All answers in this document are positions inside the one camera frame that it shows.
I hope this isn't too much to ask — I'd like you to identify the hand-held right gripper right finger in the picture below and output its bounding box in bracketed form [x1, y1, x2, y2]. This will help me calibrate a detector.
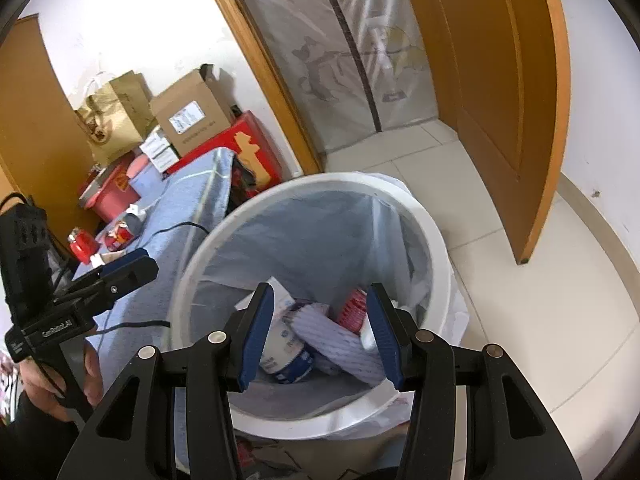
[366, 282, 583, 480]

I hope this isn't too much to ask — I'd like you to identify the red plastic basket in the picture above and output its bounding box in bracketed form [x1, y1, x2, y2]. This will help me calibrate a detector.
[77, 162, 144, 224]

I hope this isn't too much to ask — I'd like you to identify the white trash bin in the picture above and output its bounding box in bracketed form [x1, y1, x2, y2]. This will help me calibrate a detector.
[161, 172, 459, 439]

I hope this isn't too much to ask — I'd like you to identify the white and blue yogurt cup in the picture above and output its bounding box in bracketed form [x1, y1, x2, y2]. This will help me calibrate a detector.
[259, 310, 316, 386]

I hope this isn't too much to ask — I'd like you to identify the gold paper bag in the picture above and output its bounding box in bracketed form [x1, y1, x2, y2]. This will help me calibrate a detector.
[75, 71, 156, 167]

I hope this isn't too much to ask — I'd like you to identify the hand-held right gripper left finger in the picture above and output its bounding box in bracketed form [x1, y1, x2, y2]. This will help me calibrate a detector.
[62, 282, 277, 480]

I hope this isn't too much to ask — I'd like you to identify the wooden wardrobe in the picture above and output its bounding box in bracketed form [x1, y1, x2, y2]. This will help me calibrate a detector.
[0, 14, 97, 241]

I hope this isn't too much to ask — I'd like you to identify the blue checked tablecloth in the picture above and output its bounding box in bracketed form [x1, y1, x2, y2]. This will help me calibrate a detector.
[70, 147, 238, 361]

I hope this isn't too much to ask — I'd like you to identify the clear bin liner bag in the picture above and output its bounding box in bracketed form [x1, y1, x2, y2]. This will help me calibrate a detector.
[199, 175, 472, 442]

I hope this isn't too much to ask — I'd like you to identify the person's left hand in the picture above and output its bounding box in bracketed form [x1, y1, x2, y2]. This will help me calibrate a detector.
[20, 345, 105, 423]

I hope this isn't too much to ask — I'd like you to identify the wooden door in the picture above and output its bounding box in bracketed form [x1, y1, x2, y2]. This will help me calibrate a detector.
[395, 0, 572, 266]

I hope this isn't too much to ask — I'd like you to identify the red drink can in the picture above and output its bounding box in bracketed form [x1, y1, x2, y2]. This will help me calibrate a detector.
[336, 287, 374, 336]

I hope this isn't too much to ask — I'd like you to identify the wooden door frame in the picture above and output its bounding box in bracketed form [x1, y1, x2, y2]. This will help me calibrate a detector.
[194, 0, 327, 177]

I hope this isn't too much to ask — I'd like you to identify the brown cardboard box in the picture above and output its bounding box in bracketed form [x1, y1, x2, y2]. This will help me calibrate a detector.
[149, 64, 236, 158]

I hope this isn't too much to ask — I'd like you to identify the red snack packet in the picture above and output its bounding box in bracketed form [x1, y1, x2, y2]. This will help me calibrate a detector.
[104, 220, 134, 253]

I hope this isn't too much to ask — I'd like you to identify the white paper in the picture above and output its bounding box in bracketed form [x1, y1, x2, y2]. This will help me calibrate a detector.
[359, 322, 384, 354]

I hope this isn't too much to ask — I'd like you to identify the clear plastic zip curtain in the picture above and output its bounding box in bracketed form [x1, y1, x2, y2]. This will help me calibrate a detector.
[220, 0, 441, 154]

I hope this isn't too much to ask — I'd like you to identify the black cable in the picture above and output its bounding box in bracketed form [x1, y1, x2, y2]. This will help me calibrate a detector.
[94, 222, 211, 336]

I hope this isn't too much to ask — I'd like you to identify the red flat gift box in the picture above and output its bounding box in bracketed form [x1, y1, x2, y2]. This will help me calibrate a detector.
[165, 110, 287, 197]

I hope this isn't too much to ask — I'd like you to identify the person's dark clothing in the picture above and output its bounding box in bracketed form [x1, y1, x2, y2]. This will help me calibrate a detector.
[0, 390, 88, 480]

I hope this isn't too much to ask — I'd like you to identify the red jar with metal lid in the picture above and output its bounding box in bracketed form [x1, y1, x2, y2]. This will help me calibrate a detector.
[68, 227, 101, 265]

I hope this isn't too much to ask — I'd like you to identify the light purple cloth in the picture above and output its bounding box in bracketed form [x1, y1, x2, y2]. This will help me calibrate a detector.
[292, 301, 389, 386]

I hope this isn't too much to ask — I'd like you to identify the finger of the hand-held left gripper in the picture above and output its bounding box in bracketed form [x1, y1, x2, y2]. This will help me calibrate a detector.
[52, 247, 160, 321]

